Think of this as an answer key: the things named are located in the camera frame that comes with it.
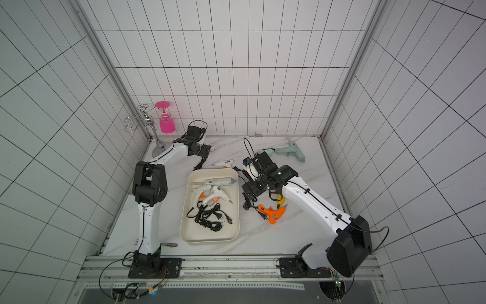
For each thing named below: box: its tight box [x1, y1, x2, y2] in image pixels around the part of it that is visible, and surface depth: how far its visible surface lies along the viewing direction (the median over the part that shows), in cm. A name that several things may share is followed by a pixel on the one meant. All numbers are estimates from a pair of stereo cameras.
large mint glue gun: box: [274, 141, 306, 164], surface depth 112 cm
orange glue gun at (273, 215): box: [258, 204, 287, 225], surface depth 89 cm
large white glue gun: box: [191, 177, 238, 195], surface depth 96 cm
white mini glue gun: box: [202, 185, 233, 208], surface depth 91 cm
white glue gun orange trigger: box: [211, 159, 234, 169], surface depth 106 cm
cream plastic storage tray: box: [179, 167, 240, 244], surface depth 89 cm
